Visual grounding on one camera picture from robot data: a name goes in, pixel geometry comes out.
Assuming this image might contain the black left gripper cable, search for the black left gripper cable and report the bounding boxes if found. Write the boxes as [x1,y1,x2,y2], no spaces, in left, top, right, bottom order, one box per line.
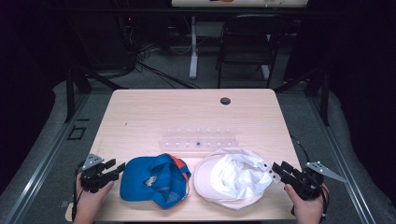
[71,161,87,222]

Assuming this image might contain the person's right hand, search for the person's right hand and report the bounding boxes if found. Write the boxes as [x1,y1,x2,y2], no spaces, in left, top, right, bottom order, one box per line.
[283,183,330,224]

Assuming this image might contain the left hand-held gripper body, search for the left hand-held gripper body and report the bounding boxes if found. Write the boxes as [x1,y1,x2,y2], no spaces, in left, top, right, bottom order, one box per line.
[79,153,121,194]

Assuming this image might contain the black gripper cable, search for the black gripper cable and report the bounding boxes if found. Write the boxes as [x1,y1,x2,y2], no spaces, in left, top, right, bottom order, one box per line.
[71,161,87,222]
[290,134,331,217]

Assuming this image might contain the person's left hand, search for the person's left hand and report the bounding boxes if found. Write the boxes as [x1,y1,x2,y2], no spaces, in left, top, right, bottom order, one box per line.
[72,172,116,224]

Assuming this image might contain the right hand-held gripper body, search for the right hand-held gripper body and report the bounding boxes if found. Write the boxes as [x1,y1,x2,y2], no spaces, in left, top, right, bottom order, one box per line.
[286,161,347,202]

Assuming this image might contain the dark equipment with red light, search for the dark equipment with red light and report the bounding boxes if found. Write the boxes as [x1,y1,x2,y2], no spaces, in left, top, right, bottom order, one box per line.
[117,14,139,71]

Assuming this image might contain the black floor cables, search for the black floor cables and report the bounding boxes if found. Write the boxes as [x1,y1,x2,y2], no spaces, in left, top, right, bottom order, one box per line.
[135,43,201,91]

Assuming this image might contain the black folding chair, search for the black folding chair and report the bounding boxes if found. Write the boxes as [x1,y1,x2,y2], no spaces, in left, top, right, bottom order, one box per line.
[216,13,290,90]

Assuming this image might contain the black tape square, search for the black tape square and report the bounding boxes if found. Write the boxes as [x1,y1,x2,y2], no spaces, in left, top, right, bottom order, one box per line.
[66,118,91,141]

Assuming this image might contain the clear acrylic peg rack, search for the clear acrylic peg rack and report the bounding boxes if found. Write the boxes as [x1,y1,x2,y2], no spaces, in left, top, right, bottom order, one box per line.
[158,125,240,155]

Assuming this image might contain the aluminium floor rail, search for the aluminium floor rail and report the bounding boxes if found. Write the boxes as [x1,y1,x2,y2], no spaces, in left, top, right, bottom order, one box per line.
[306,92,378,224]
[0,92,92,224]

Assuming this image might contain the blue and orange cap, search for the blue and orange cap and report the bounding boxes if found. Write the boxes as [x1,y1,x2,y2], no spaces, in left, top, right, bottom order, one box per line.
[120,152,192,211]

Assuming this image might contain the white cap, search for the white cap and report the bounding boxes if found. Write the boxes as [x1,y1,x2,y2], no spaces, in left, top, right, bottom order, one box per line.
[192,147,281,212]

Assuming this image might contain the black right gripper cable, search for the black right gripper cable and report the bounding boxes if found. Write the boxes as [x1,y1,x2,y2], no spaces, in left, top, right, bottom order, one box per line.
[290,134,331,217]

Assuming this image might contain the white desk leg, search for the white desk leg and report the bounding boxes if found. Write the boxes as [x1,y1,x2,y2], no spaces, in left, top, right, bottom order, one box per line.
[189,16,200,80]

